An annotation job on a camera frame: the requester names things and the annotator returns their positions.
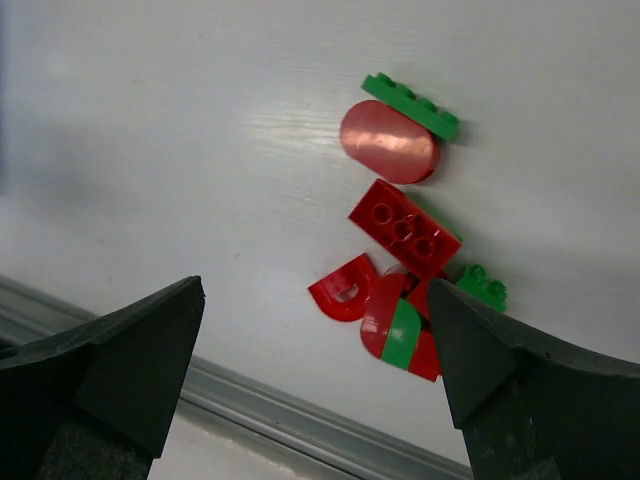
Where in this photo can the red rounded lego block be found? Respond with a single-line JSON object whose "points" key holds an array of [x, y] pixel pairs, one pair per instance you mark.
{"points": [[388, 143]]}

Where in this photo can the green lego plate on block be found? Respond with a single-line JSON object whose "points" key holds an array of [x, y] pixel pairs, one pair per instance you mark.
{"points": [[419, 109]]}

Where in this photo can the small green lego brick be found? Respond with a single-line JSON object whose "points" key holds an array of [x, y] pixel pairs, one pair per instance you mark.
{"points": [[475, 282]]}

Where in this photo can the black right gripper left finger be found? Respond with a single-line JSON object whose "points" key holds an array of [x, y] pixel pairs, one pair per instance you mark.
{"points": [[96, 401]]}

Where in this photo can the red arch lego piece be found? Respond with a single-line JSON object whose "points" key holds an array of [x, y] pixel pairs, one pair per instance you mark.
{"points": [[343, 294]]}

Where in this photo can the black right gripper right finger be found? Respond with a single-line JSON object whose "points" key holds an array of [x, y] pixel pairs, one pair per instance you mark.
{"points": [[529, 405]]}

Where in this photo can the red green striped rounded lego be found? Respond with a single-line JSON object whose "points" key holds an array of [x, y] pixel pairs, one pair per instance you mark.
{"points": [[393, 330]]}

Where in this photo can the red lego brick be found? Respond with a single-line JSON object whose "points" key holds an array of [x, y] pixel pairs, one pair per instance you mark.
{"points": [[405, 231]]}

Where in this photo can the aluminium table rail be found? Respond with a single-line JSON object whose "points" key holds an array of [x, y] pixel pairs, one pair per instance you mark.
{"points": [[217, 396]]}

